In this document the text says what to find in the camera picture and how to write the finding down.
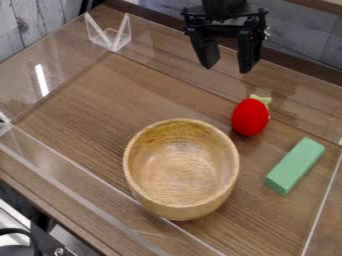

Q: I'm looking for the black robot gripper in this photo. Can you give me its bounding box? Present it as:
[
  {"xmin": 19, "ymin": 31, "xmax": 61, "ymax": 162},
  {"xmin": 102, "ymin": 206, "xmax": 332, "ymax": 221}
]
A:
[{"xmin": 180, "ymin": 4, "xmax": 268, "ymax": 74}]

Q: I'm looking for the red plush strawberry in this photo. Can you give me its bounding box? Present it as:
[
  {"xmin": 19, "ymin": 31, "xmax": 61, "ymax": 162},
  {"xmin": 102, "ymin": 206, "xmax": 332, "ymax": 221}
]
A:
[{"xmin": 230, "ymin": 94, "xmax": 272, "ymax": 137}]

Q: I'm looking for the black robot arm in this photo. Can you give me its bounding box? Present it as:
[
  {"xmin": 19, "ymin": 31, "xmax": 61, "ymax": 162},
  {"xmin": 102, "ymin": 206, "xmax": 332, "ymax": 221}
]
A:
[{"xmin": 180, "ymin": 0, "xmax": 269, "ymax": 74}]

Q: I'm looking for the wooden bowl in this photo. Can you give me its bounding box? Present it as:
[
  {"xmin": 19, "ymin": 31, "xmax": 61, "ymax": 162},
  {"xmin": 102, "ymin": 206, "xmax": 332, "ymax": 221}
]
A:
[{"xmin": 122, "ymin": 118, "xmax": 240, "ymax": 221}]

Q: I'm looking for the green rectangular block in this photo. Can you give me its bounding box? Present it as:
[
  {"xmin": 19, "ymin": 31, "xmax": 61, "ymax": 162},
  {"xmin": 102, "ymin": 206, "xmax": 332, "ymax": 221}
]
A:
[{"xmin": 264, "ymin": 137, "xmax": 325, "ymax": 196}]

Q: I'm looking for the black metal stand base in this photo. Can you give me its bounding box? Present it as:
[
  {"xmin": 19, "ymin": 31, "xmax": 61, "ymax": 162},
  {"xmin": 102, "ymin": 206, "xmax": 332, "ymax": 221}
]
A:
[{"xmin": 30, "ymin": 224, "xmax": 76, "ymax": 256}]

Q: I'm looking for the clear acrylic corner bracket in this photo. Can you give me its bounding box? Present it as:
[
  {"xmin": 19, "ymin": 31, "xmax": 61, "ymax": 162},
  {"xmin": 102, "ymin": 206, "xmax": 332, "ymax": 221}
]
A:
[{"xmin": 84, "ymin": 13, "xmax": 132, "ymax": 52}]

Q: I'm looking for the black cable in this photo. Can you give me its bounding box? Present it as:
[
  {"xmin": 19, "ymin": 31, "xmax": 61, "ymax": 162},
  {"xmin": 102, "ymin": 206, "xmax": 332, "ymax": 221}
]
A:
[{"xmin": 0, "ymin": 227, "xmax": 37, "ymax": 256}]

